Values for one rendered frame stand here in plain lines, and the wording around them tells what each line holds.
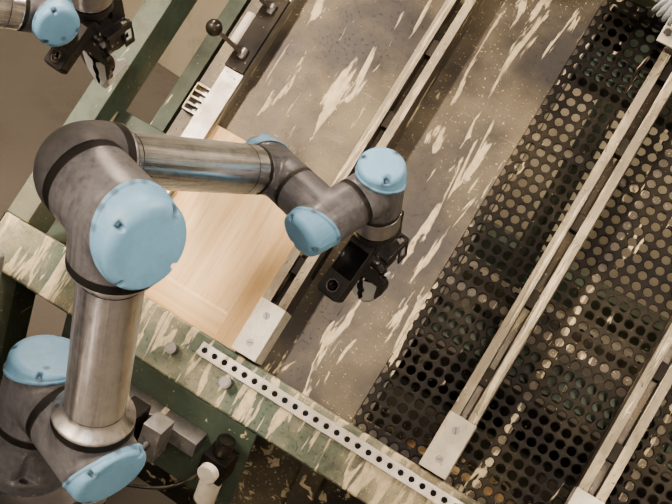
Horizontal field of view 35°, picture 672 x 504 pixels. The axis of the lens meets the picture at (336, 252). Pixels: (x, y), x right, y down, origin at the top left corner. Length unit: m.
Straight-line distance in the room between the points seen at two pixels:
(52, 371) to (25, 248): 0.91
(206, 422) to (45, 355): 0.77
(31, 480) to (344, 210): 0.63
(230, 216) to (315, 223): 0.86
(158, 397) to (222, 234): 0.38
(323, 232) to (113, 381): 0.36
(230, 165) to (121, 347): 0.31
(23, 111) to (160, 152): 3.32
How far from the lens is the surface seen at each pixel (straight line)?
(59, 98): 4.90
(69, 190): 1.28
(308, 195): 1.56
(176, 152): 1.45
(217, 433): 2.33
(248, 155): 1.55
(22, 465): 1.70
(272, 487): 2.71
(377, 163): 1.57
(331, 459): 2.23
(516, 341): 2.21
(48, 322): 3.65
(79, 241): 1.27
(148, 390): 2.37
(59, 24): 1.78
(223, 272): 2.35
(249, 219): 2.36
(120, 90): 2.53
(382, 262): 1.74
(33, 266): 2.46
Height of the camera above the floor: 2.34
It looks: 32 degrees down
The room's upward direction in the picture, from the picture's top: 22 degrees clockwise
